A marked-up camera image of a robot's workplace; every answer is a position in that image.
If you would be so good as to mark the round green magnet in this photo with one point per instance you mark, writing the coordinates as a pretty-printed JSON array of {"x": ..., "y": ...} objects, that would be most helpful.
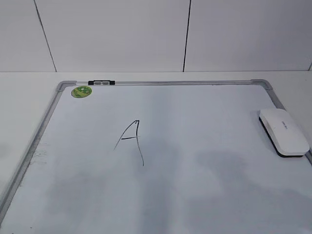
[{"x": 81, "y": 91}]

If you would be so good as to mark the white eraser with black felt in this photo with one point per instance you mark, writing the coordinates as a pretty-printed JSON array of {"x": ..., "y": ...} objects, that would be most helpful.
[{"x": 287, "y": 138}]

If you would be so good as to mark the black and grey board clip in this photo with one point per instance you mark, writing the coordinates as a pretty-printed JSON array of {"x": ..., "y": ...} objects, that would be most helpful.
[{"x": 101, "y": 82}]

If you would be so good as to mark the white board with grey frame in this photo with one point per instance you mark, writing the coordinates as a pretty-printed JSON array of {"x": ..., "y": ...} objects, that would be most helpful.
[{"x": 158, "y": 158}]

